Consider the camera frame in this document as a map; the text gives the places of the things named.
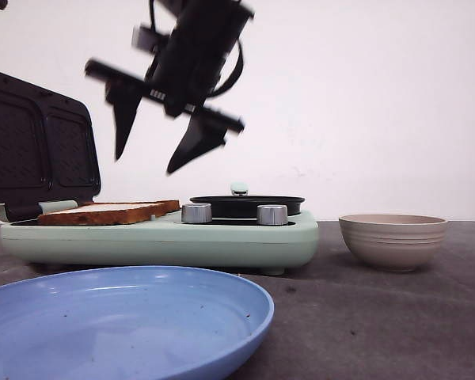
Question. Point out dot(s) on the beige ribbed bowl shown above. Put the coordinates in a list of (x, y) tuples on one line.
[(395, 243)]

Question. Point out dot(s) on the left silver control knob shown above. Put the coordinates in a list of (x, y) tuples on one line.
[(196, 213)]

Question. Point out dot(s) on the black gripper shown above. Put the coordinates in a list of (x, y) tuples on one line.
[(185, 72)]

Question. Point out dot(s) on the blue plate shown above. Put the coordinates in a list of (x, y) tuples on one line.
[(151, 322)]

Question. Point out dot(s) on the silver control knob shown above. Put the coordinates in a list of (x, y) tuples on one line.
[(272, 215), (196, 213)]

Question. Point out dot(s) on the black frying pan mint handle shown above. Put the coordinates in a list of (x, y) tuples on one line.
[(241, 205)]

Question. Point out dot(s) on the right silver control knob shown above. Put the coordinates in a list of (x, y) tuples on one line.
[(272, 215)]

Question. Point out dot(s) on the breakfast maker hinged lid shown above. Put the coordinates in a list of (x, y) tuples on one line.
[(47, 150)]

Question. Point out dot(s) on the mint green breakfast maker base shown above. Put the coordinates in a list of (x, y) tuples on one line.
[(166, 240)]

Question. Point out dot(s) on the white bread slice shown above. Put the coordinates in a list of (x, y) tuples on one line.
[(170, 204), (105, 214)]

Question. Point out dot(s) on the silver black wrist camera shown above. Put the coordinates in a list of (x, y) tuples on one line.
[(144, 38)]

